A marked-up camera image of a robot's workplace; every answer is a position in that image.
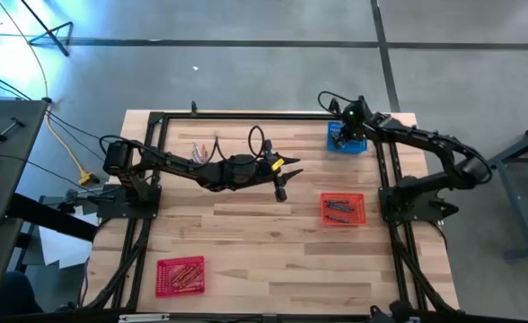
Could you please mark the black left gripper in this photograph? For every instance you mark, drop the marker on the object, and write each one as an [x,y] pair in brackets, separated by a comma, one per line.
[268,177]

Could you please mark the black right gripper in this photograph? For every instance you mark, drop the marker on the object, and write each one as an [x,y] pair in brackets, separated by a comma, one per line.
[356,116]

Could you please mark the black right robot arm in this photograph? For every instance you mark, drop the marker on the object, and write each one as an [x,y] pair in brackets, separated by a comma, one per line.
[425,134]

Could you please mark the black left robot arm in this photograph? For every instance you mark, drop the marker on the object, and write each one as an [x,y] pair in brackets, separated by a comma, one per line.
[178,166]

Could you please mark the blue plastic basket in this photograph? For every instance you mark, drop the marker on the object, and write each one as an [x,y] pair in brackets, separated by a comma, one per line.
[358,148]

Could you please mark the orange plastic basket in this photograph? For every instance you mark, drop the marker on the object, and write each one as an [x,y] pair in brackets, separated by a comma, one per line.
[358,197]

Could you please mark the red plastic basket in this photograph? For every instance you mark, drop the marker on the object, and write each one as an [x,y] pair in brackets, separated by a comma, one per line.
[164,290]

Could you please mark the black side clamp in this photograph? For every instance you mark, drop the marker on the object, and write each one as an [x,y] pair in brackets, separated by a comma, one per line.
[66,204]

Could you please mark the white paper sheet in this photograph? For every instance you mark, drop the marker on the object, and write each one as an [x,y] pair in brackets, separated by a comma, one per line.
[62,251]

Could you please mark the black desk beam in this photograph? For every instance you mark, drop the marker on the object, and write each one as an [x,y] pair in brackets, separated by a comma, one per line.
[53,217]

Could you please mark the black floor stand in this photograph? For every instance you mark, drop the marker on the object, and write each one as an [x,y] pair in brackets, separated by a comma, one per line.
[48,33]

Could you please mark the person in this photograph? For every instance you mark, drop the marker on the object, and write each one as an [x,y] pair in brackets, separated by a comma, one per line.
[19,294]

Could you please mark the black frame clamp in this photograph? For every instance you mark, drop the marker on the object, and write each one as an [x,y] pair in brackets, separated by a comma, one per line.
[334,107]
[194,107]

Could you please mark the black aluminium table frame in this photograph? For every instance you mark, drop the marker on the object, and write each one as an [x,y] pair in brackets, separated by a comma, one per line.
[228,116]

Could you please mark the black corner bracket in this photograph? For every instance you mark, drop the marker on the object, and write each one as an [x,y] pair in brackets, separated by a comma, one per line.
[155,118]

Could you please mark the black mount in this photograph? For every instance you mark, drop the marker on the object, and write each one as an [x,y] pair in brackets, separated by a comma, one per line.
[398,311]

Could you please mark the silver bracket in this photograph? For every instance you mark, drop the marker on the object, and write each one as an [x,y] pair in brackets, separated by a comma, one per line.
[414,320]
[143,318]

